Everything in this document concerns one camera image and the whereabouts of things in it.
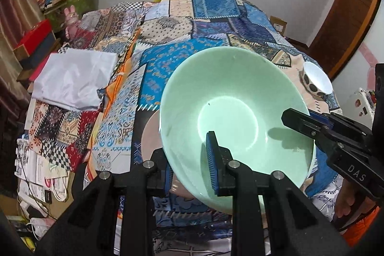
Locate pink bunny toy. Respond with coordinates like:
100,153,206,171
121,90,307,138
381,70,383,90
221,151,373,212
64,6,80,37

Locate dark box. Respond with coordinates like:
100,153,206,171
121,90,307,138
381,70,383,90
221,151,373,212
19,34,60,71

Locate white spotted bowl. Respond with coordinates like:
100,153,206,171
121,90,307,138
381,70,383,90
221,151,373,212
301,61,333,99

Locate white folded cloth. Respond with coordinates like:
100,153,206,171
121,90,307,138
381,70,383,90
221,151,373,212
31,48,118,112

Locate person's right hand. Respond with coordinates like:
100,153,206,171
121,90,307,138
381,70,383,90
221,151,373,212
334,178,365,218

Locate brown curtain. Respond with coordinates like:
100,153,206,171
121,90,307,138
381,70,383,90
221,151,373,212
0,0,41,155

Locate white stickered appliance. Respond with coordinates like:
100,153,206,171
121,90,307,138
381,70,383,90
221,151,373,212
348,87,376,121

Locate green bowl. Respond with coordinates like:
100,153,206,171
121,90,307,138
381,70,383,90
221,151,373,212
160,47,317,214

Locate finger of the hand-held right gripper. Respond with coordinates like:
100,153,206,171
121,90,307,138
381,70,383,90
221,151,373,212
281,107,333,151
310,111,372,144

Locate wooden door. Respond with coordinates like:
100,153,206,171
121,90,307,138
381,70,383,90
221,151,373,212
309,0,381,79

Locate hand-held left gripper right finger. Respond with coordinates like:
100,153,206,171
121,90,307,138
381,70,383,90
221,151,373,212
205,131,350,256

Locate brown plate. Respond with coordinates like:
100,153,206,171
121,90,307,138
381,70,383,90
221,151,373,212
140,110,192,202

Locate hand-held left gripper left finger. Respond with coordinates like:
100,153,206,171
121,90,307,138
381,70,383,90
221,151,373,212
34,149,174,256

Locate small cardboard box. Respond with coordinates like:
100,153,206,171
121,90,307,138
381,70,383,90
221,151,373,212
270,15,288,35

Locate white paper bag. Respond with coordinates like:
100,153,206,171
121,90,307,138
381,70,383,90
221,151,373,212
15,139,75,205

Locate person's right forearm orange sleeve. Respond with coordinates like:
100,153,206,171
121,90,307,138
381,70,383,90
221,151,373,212
340,205,383,247

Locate red box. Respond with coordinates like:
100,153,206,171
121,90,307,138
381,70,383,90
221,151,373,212
13,19,53,49

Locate patchwork blanket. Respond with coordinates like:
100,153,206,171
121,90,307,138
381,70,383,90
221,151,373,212
25,0,344,256

